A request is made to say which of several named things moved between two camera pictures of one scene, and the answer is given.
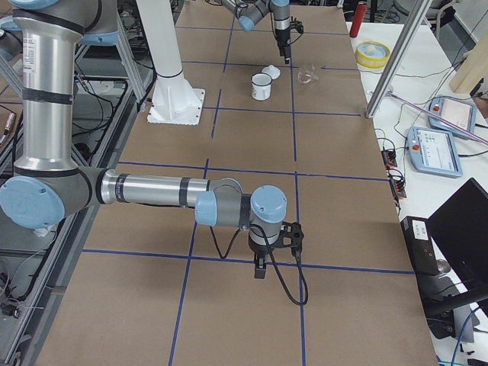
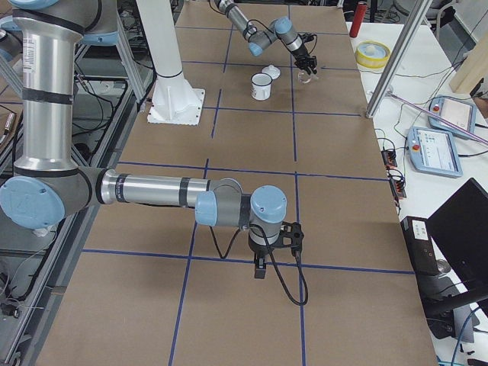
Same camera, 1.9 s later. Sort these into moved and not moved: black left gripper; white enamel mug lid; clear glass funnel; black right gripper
Moved: black left gripper
Not moved: black right gripper; white enamel mug lid; clear glass funnel
